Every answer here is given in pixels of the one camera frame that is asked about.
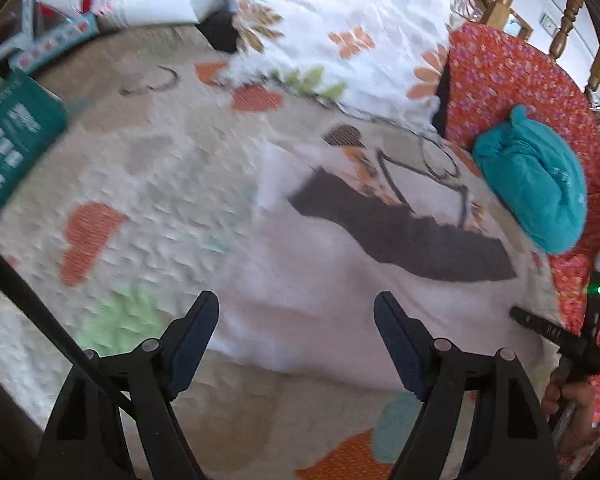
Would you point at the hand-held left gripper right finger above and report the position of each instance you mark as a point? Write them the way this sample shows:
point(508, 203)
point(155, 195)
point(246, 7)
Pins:
point(398, 345)

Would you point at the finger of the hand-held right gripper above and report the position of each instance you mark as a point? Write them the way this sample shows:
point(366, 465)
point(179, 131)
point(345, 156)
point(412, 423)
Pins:
point(545, 329)

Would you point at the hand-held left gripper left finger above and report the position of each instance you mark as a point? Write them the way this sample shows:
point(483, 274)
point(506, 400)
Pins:
point(192, 345)

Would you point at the white garment with grey patch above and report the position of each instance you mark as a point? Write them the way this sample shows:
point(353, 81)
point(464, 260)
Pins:
point(330, 300)

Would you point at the person's right hand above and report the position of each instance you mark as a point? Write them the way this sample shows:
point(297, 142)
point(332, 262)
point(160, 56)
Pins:
point(572, 397)

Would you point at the teal cloth bundle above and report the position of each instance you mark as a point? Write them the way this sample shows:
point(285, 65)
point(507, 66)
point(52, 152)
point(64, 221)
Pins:
point(535, 185)

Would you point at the heart print bed blanket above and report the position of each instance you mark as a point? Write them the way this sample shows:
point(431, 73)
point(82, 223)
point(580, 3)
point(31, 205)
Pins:
point(145, 170)

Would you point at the red floral cushion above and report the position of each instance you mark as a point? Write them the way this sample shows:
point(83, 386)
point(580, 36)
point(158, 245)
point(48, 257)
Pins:
point(505, 75)

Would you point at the white floral pillow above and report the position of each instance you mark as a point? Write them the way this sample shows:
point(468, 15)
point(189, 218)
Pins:
point(340, 25)

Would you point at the colourful patterned box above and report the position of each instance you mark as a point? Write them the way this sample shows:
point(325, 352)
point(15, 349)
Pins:
point(55, 42)

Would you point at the white wall switch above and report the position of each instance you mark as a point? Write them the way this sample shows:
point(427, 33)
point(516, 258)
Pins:
point(547, 22)

